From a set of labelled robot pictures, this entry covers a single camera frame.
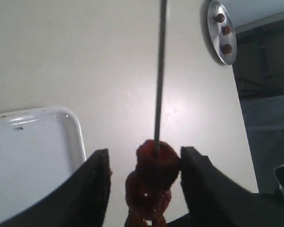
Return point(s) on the thin metal skewer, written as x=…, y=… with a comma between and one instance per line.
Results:
x=160, y=74

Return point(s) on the red fruit ball top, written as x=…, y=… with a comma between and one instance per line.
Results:
x=220, y=18

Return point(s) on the red fruit ball bottom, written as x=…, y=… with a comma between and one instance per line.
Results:
x=226, y=49

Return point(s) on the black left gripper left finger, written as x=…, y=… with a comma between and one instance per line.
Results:
x=81, y=201

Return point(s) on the red fruit ball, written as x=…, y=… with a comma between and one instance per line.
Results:
x=226, y=30
x=220, y=18
x=226, y=49

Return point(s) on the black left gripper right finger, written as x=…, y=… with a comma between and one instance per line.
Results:
x=214, y=200

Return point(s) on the round silver metal plate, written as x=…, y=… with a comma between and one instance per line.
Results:
x=221, y=32

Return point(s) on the white rectangular plastic tray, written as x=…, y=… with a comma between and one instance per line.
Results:
x=39, y=149

